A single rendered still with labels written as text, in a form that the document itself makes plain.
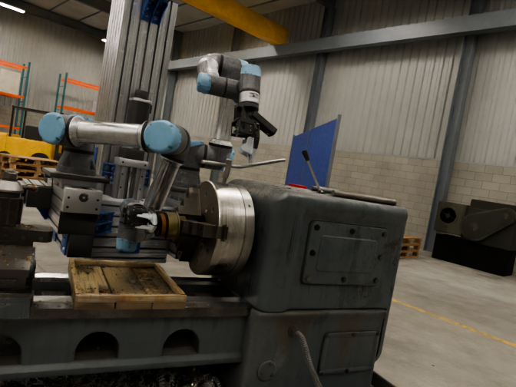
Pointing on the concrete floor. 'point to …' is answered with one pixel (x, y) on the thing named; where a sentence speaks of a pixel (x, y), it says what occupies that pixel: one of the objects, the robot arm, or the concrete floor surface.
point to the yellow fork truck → (31, 142)
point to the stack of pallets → (25, 166)
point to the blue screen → (316, 147)
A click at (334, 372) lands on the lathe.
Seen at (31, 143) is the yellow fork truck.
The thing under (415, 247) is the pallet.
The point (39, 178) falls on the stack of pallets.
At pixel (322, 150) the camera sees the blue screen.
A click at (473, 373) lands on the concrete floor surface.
